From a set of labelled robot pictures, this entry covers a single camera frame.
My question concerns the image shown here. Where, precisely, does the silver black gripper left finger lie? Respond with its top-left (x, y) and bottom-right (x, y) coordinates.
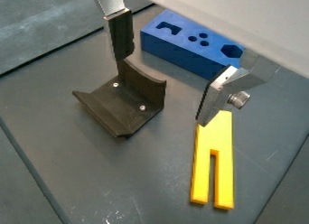
top-left (93, 0), bottom-right (133, 61)

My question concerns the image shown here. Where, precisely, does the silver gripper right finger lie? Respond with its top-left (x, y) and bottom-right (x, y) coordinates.
top-left (195, 49), bottom-right (279, 126)

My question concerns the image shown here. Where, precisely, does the yellow double-square peg object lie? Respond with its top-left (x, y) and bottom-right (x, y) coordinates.
top-left (191, 110), bottom-right (234, 210)

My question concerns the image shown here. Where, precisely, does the blue shape-sorting board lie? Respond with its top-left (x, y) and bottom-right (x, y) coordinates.
top-left (140, 10), bottom-right (243, 79)

